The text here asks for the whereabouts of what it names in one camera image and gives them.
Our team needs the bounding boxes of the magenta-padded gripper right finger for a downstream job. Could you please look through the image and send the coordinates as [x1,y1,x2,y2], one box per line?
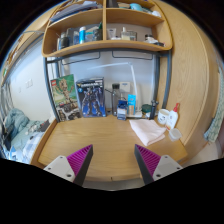
[133,143,184,186]

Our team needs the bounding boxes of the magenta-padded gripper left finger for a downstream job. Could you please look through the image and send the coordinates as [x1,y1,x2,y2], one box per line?
[43,143,95,187]

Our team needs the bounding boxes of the pink towel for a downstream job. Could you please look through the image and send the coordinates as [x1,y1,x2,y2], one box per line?
[128,118,168,147]

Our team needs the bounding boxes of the clear plastic container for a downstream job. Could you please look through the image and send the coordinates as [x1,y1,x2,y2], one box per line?
[167,127,183,142]

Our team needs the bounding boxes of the white mug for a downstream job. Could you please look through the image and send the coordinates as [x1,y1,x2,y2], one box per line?
[156,108,171,126]

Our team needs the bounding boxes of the white glue bottle red cap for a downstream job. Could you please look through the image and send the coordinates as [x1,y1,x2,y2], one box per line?
[165,102,181,131]

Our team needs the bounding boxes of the black electric shaver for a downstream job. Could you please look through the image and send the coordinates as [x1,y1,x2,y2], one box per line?
[148,98,160,121]

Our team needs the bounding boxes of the small blue box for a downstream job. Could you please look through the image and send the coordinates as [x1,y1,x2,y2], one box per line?
[116,99,129,121]

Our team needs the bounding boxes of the bed with teal blanket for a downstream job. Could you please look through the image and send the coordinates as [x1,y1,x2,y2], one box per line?
[0,106,56,165]

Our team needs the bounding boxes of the light blue carton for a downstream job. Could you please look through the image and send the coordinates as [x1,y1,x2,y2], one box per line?
[127,93,137,116]

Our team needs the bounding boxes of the blue robot model box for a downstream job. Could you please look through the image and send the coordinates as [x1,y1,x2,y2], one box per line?
[75,76,108,119]

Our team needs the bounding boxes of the green toy set box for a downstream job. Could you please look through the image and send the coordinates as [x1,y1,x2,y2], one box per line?
[49,73,83,122]

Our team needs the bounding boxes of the clear bottle with black cap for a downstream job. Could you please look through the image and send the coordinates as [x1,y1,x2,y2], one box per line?
[111,82,121,116]

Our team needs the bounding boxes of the green patterned cloth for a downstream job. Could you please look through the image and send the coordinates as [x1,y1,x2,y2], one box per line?
[203,114,224,145]

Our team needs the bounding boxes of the white desk lamp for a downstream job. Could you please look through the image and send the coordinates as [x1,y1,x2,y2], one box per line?
[96,61,144,118]

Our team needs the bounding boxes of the wooden shelf unit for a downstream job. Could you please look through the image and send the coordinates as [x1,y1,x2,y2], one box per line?
[41,0,174,59]

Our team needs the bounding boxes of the white wall device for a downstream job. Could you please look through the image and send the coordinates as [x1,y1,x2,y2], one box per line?
[118,81,132,93]

